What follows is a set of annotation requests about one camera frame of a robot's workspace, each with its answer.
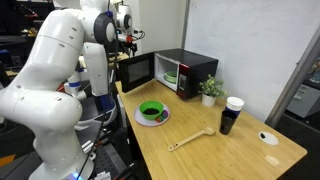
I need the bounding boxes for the green bowl inside microwave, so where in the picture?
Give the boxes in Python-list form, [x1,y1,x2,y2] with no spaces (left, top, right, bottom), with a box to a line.
[164,71,177,83]

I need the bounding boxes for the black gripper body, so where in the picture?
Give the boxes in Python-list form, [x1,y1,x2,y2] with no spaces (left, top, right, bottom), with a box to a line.
[127,42,138,56]

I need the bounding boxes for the wooden spoon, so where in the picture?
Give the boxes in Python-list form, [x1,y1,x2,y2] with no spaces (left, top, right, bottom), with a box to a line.
[168,127,215,152]

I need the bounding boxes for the green bowl with dark contents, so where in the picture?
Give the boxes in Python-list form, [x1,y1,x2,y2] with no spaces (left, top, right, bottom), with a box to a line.
[139,100,164,120]

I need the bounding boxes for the grey drawer cabinet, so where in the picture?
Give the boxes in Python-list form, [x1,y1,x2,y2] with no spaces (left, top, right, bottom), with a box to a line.
[287,85,320,118]

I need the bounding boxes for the black microwave oven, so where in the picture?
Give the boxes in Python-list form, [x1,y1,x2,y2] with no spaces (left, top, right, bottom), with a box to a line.
[154,49,218,99]

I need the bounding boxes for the dark tumbler cup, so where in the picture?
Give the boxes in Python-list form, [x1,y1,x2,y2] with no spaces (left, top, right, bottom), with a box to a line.
[219,110,237,135]

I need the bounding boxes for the black red microwave door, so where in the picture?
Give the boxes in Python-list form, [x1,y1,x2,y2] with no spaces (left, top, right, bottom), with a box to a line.
[119,52,154,93]

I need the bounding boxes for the white table cable grommet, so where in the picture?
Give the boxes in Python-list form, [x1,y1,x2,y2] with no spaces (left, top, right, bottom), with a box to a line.
[258,131,279,146]

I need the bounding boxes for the purple item on plate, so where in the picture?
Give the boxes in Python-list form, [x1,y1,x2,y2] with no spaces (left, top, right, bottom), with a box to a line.
[155,110,169,123]

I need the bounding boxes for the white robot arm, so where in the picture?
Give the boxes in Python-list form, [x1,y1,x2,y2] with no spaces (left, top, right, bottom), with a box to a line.
[0,0,133,180]

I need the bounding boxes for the white round plate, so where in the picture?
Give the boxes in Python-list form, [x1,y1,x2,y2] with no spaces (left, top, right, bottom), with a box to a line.
[134,104,171,127]

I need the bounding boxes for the small potted green plant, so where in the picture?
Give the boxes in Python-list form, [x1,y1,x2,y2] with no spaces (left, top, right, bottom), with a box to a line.
[199,75,227,107]

